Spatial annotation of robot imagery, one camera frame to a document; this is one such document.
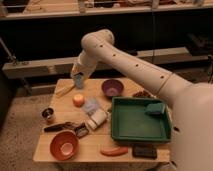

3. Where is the small metal cup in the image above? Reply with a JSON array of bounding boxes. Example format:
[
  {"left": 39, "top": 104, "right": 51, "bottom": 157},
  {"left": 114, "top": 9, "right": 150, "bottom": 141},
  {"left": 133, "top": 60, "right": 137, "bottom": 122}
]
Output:
[{"left": 42, "top": 108, "right": 54, "bottom": 123}]

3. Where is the blue plastic cup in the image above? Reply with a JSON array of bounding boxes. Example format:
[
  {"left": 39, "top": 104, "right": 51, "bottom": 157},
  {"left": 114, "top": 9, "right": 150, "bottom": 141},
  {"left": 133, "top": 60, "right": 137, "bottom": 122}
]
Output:
[{"left": 74, "top": 74, "right": 84, "bottom": 89}]

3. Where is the purple bowl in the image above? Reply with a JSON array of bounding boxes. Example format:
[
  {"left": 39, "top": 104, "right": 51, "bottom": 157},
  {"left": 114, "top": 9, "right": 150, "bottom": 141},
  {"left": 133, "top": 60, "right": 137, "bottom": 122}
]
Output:
[{"left": 101, "top": 79, "right": 124, "bottom": 98}]

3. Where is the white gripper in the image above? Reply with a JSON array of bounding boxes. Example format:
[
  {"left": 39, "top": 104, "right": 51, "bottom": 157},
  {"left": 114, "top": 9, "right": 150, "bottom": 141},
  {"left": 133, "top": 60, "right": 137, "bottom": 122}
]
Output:
[{"left": 70, "top": 62, "right": 91, "bottom": 82}]

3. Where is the small dark box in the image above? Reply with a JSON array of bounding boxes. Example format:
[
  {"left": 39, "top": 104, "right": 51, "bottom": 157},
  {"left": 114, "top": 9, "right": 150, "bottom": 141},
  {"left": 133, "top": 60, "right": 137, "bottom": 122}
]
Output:
[{"left": 74, "top": 123, "right": 89, "bottom": 138}]

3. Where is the red brown food pile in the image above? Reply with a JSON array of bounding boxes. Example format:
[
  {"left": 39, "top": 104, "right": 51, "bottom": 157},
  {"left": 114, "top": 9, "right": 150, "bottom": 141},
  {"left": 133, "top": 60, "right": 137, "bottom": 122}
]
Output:
[{"left": 133, "top": 90, "right": 152, "bottom": 98}]

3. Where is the orange plastic bowl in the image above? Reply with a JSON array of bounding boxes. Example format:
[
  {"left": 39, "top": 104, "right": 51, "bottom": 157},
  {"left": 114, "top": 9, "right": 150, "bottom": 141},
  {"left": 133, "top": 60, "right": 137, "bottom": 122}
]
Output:
[{"left": 50, "top": 131, "right": 79, "bottom": 161}]

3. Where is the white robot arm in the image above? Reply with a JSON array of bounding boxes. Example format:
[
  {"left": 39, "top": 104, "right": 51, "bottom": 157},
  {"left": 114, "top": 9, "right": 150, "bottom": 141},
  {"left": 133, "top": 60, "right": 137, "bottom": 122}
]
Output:
[{"left": 71, "top": 29, "right": 213, "bottom": 171}]

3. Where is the wooden table board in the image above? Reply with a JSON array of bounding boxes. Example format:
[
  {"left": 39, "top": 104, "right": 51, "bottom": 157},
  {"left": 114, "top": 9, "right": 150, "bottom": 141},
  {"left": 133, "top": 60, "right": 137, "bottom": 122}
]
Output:
[{"left": 32, "top": 78, "right": 174, "bottom": 164}]

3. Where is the yellow banana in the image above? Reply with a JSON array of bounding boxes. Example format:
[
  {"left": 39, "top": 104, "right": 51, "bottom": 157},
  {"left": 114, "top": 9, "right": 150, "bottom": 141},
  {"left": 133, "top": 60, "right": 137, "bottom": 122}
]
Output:
[{"left": 55, "top": 85, "right": 74, "bottom": 97}]

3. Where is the green plastic tray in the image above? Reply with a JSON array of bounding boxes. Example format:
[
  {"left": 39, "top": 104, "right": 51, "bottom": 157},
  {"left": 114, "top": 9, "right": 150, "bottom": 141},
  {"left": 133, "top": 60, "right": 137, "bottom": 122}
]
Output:
[{"left": 111, "top": 97, "right": 171, "bottom": 143}]

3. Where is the dark rectangular sponge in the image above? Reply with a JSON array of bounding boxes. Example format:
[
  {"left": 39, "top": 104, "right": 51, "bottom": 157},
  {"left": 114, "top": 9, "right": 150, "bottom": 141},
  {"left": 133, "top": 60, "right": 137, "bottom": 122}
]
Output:
[{"left": 132, "top": 145, "right": 157, "bottom": 159}]

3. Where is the dark brown utensil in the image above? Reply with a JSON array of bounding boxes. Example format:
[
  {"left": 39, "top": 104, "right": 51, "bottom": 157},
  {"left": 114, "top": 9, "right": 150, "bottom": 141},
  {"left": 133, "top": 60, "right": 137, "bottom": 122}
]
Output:
[{"left": 44, "top": 122, "right": 79, "bottom": 132}]

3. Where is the white plastic bottle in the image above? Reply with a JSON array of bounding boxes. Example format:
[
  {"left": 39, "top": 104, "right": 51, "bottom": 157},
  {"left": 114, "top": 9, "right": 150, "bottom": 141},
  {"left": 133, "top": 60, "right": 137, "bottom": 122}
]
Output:
[{"left": 87, "top": 109, "right": 108, "bottom": 130}]

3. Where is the clear plastic bag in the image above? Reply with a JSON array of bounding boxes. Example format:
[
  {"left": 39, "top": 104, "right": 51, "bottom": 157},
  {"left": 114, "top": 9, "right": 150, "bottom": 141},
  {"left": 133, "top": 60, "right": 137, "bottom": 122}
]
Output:
[{"left": 82, "top": 98, "right": 100, "bottom": 116}]

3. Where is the orange round fruit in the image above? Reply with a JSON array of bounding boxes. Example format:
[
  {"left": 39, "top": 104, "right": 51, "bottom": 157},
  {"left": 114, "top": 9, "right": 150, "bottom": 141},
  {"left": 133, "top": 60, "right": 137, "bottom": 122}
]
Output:
[{"left": 73, "top": 94, "right": 85, "bottom": 107}]

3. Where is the long metal beam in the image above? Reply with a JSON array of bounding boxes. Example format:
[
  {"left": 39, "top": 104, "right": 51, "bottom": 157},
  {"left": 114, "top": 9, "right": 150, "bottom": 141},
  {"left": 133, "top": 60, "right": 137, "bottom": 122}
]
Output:
[{"left": 2, "top": 47, "right": 208, "bottom": 79}]

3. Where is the green sponge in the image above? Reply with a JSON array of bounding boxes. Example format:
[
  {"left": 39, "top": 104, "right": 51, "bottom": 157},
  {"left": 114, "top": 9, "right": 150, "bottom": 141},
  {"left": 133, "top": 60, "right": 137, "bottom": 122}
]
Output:
[{"left": 145, "top": 102, "right": 165, "bottom": 115}]

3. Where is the orange carrot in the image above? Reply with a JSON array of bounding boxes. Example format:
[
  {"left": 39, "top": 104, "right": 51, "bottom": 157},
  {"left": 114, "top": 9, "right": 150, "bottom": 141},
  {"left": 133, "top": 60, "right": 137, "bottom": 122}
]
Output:
[{"left": 100, "top": 147, "right": 128, "bottom": 157}]

